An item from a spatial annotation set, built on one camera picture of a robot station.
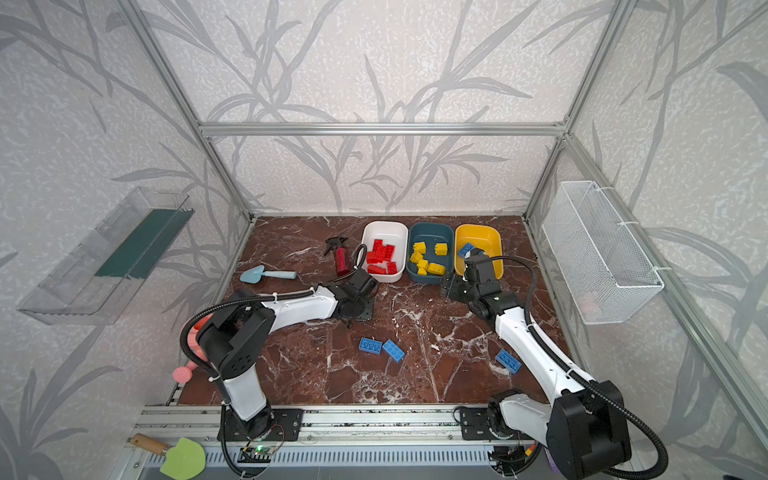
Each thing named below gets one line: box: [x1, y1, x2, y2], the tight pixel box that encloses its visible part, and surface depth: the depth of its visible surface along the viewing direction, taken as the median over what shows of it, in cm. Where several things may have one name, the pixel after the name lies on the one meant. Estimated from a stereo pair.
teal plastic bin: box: [406, 222, 455, 285], surface depth 109 cm
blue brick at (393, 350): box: [382, 339, 405, 362], surface depth 86 cm
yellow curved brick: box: [427, 262, 446, 276], surface depth 104 cm
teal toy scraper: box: [240, 265, 298, 284], surface depth 104 cm
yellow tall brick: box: [434, 243, 448, 256], surface depth 110 cm
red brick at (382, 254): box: [377, 246, 389, 263], surface depth 106 cm
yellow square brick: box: [413, 241, 427, 254], surface depth 110 cm
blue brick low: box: [358, 337, 383, 355], surface depth 87 cm
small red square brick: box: [367, 251, 383, 264], surface depth 107 cm
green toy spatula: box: [130, 433, 206, 480], surface depth 71 cm
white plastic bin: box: [358, 221, 409, 283], surface depth 110 cm
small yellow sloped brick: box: [416, 259, 429, 276], surface depth 104 cm
